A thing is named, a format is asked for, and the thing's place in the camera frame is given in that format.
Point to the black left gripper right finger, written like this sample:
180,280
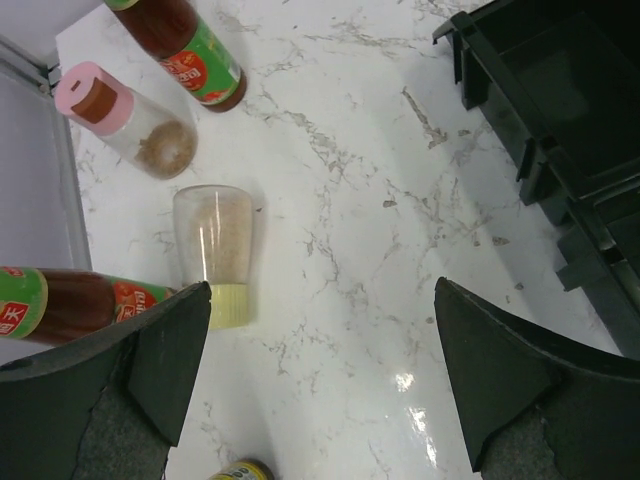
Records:
533,404

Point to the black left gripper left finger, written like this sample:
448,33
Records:
109,405

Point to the black six-compartment plastic tray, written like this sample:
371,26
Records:
558,82

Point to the yellow-cap sauce bottle front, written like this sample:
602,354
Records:
57,306

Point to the small brown-lid jar left edge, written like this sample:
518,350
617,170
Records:
245,469

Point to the yellow-lid clear spice shaker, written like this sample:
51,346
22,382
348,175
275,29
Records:
213,227

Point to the pink-lid spice shaker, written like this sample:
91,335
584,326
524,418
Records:
149,136

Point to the yellow-cap sauce bottle tall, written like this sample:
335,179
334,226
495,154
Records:
181,42

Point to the aluminium corner frame post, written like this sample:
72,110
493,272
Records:
42,221

